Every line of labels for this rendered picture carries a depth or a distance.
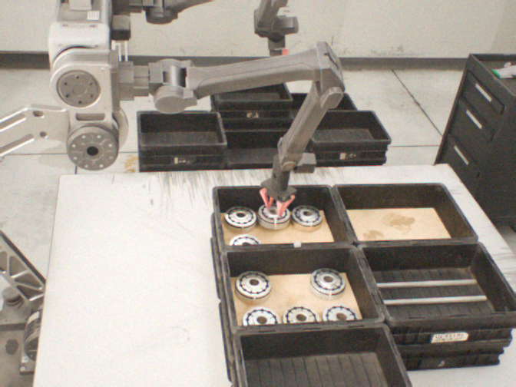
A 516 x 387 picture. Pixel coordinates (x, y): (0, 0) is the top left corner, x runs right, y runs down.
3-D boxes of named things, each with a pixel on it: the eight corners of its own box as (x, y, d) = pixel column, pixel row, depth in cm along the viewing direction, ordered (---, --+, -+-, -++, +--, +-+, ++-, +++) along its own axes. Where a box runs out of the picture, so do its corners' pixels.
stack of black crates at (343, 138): (300, 216, 317) (312, 142, 290) (287, 182, 340) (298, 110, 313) (374, 213, 325) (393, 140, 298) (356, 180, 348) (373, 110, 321)
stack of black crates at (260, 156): (223, 219, 310) (226, 163, 289) (215, 184, 333) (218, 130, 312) (299, 216, 317) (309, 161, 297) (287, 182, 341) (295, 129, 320)
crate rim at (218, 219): (220, 254, 178) (220, 248, 176) (211, 191, 201) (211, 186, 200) (353, 249, 185) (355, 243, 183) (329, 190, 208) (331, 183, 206)
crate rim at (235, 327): (232, 336, 154) (233, 330, 153) (220, 254, 178) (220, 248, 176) (385, 328, 161) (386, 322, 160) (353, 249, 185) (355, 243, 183)
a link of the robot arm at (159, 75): (141, 62, 141) (142, 82, 138) (186, 63, 143) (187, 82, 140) (141, 86, 149) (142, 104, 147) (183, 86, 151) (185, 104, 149)
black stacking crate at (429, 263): (378, 351, 167) (386, 322, 160) (348, 273, 190) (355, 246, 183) (513, 343, 174) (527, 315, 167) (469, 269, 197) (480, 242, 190)
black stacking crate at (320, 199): (219, 278, 184) (221, 249, 177) (210, 214, 207) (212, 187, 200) (347, 272, 191) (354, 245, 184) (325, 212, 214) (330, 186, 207)
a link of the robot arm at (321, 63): (339, 30, 141) (347, 67, 137) (339, 65, 153) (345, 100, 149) (147, 61, 143) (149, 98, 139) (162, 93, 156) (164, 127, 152)
